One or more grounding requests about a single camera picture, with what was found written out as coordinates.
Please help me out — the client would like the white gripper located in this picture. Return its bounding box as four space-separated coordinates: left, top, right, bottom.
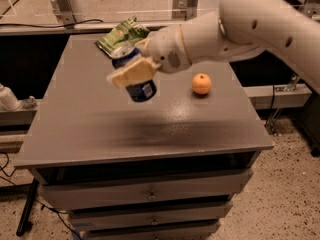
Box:
106 25 192 88

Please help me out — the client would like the bottom grey drawer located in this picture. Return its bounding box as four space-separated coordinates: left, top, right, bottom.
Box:
87 220 220 240

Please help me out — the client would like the green jalapeno chip bag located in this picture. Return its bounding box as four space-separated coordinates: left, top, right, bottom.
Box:
95 17 150 57

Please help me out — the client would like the grey metal rail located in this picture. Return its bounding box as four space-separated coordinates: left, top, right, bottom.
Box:
0 18 181 37

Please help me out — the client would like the top grey drawer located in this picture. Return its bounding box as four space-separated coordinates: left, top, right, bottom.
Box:
39 169 253 210

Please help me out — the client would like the centre metal frame post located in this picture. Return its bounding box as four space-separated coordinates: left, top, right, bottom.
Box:
185 0 198 20

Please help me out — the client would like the orange fruit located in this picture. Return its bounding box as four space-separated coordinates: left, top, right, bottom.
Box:
192 73 212 95

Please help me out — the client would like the grey drawer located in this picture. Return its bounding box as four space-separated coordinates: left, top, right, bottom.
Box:
87 220 220 240
69 201 232 231
39 169 253 210

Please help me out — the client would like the blue pepsi can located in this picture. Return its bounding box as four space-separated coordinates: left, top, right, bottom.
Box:
107 45 157 102

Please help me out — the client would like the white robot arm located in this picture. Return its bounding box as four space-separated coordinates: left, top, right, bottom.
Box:
107 0 320 93

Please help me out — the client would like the black floor cable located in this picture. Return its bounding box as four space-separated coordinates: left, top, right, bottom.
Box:
0 151 83 240

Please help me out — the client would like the left metal frame post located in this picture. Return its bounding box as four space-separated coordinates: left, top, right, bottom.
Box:
56 0 75 25

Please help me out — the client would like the metal frame post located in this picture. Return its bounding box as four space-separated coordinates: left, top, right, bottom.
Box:
56 0 75 25
185 0 198 20

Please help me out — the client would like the grey drawer cabinet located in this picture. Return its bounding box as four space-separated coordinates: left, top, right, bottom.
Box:
13 28 275 240

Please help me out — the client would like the black metal leg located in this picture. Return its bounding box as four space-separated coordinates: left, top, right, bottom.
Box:
16 179 39 237

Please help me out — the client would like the middle grey drawer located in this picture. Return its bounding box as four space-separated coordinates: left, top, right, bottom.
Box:
69 201 232 231

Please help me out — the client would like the black cable on rail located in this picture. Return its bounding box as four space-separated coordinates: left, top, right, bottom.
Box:
0 18 104 30

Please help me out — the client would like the white cylinder at left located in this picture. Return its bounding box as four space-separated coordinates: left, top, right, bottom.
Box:
0 83 20 111

